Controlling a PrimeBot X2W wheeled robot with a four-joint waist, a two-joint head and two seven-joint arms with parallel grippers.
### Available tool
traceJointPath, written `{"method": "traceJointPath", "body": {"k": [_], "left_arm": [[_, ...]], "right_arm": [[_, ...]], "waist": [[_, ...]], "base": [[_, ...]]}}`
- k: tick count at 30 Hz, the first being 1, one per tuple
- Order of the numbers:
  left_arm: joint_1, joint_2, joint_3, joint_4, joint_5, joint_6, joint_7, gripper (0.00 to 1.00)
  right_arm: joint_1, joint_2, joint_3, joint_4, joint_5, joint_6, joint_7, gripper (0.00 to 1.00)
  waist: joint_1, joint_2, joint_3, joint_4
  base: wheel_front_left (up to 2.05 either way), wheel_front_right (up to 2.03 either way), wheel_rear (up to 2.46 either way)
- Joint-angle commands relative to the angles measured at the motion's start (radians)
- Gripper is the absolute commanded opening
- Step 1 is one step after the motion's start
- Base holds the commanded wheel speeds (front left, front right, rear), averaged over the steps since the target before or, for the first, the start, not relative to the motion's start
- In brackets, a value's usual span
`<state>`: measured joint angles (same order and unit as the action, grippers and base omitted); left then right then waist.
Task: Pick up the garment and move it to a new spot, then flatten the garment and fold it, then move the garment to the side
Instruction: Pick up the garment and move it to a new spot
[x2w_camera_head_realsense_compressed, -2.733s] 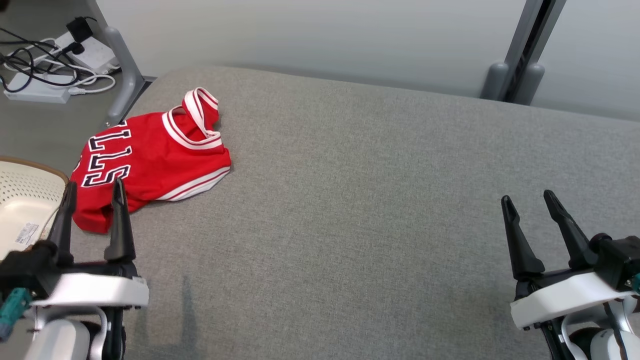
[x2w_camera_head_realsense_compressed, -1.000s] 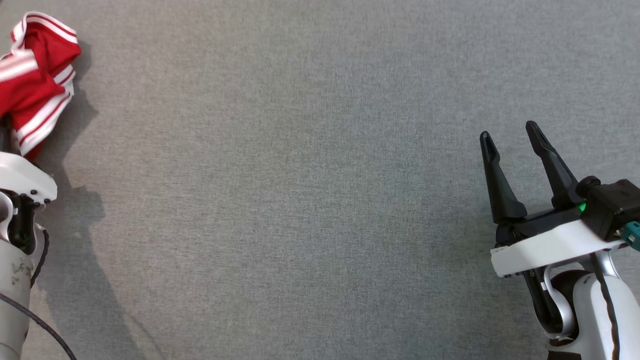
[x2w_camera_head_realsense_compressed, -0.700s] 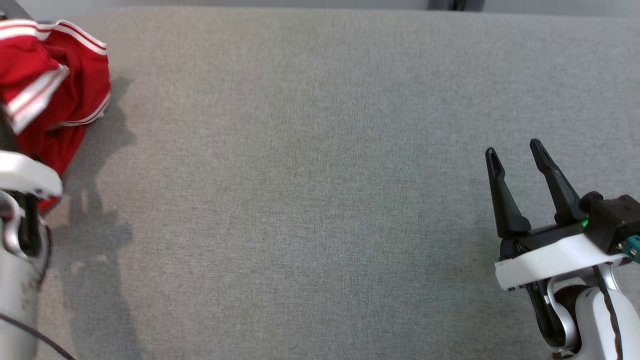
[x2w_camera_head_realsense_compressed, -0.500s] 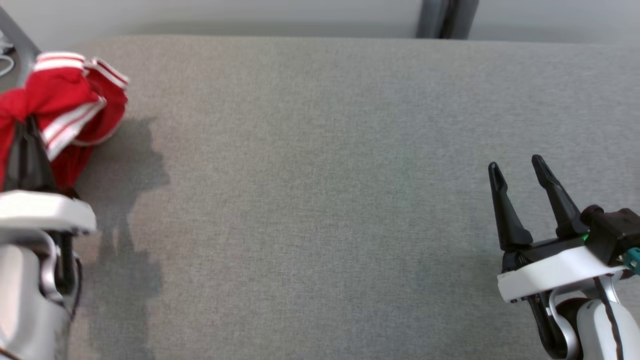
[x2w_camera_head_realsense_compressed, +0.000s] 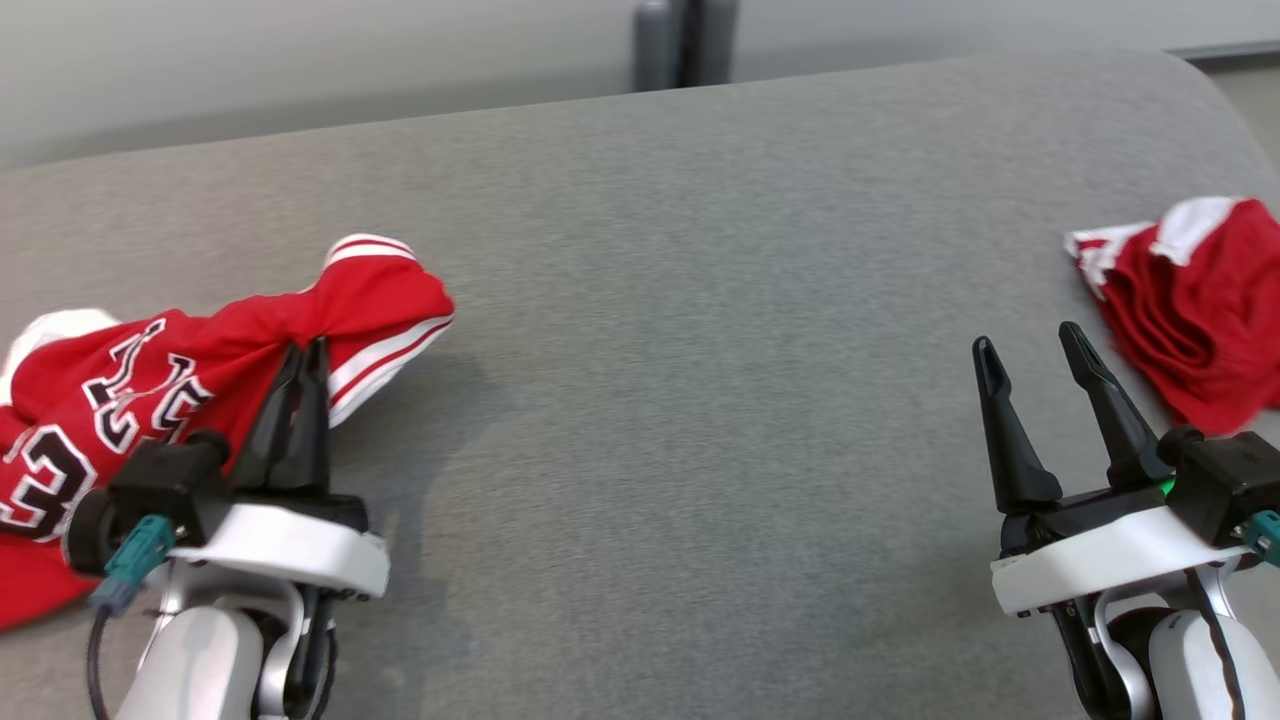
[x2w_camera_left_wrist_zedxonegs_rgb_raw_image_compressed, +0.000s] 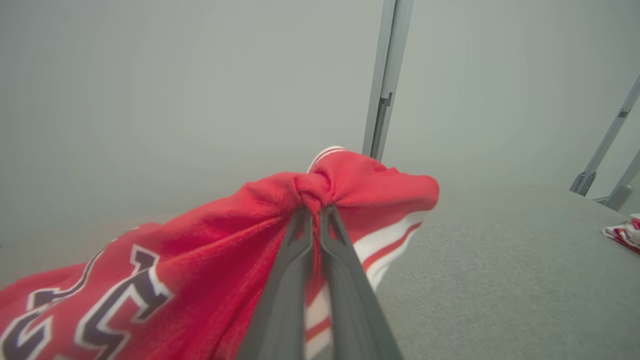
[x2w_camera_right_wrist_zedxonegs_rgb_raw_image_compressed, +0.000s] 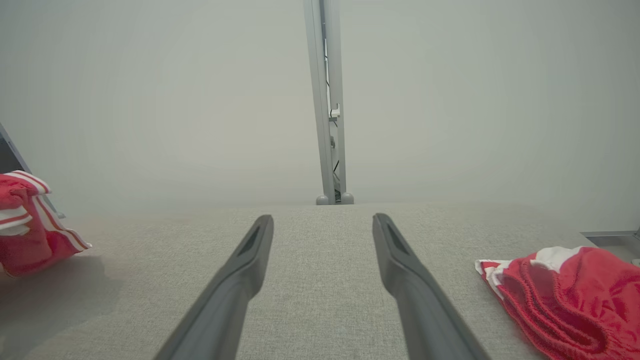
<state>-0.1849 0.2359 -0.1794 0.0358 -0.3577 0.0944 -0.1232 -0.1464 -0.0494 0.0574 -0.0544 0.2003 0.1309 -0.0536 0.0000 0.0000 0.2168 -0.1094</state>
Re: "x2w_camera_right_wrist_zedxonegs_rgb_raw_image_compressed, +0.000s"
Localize grey metal desk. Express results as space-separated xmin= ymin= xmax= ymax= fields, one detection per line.
xmin=0 ymin=122 xmax=66 ymax=220

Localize grey metal partition post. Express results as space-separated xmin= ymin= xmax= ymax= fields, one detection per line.
xmin=302 ymin=0 xmax=355 ymax=206

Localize red mesh shorts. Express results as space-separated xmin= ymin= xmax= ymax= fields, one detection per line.
xmin=475 ymin=245 xmax=640 ymax=360

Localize red Bulls basketball jersey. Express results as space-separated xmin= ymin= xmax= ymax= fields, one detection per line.
xmin=0 ymin=170 xmax=93 ymax=279

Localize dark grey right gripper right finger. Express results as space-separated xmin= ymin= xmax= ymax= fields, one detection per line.
xmin=371 ymin=213 xmax=492 ymax=360

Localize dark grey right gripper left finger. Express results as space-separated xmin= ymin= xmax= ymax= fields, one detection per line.
xmin=154 ymin=215 xmax=274 ymax=360

